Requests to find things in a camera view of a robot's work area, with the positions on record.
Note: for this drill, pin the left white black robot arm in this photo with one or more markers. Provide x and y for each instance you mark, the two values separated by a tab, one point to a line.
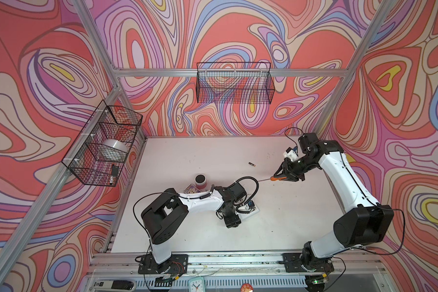
162	218

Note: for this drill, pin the black wire basket on back wall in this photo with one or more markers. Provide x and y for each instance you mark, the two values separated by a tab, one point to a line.
235	82

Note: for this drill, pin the purple card box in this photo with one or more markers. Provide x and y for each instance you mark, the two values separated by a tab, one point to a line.
191	189

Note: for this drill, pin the pink round speaker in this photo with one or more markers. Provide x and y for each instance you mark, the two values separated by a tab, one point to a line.
200	181

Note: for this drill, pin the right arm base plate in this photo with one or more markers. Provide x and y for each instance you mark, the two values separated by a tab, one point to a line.
298	263

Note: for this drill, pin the orange handled screwdriver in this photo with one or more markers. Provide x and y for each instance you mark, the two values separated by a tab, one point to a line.
270	179

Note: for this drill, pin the white remote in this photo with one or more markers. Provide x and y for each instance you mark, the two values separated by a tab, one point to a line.
245	212

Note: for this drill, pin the black wire basket on wall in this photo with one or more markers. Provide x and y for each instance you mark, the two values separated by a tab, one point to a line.
235	82
106	122

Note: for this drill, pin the black white device on rail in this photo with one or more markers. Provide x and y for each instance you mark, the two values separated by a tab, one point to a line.
114	286

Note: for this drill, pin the small white clock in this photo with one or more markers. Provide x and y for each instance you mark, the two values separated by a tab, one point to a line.
196	284

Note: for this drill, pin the black wire basket on left wall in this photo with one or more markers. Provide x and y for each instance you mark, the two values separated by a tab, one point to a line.
106	122

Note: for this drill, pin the white tape roll in basket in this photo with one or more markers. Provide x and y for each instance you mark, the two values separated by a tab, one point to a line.
113	150

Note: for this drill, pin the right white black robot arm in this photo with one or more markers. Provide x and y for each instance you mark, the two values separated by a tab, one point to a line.
364	221

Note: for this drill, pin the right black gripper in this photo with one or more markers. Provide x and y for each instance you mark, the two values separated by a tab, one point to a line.
283	165

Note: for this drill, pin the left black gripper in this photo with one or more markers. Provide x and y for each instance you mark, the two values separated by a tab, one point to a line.
235	222

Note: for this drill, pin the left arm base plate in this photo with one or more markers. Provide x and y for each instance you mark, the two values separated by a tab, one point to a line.
176	264

